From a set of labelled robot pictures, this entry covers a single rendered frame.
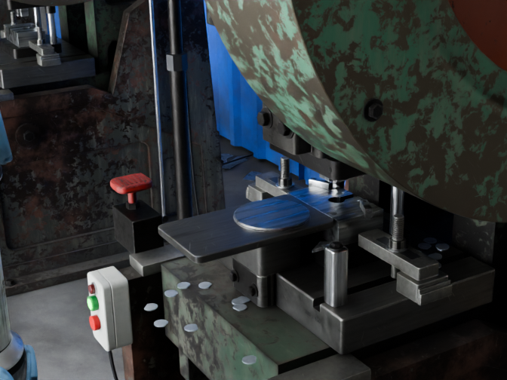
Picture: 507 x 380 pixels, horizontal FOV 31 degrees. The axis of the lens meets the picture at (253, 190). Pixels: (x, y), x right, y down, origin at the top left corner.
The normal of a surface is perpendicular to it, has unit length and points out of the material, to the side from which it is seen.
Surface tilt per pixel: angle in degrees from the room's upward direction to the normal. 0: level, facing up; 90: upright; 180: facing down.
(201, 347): 90
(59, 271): 0
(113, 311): 90
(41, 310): 0
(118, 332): 90
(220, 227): 0
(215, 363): 90
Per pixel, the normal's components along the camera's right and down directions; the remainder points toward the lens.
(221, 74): -0.86, 0.20
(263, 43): -0.77, 0.59
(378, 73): 0.51, 0.30
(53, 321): -0.02, -0.93
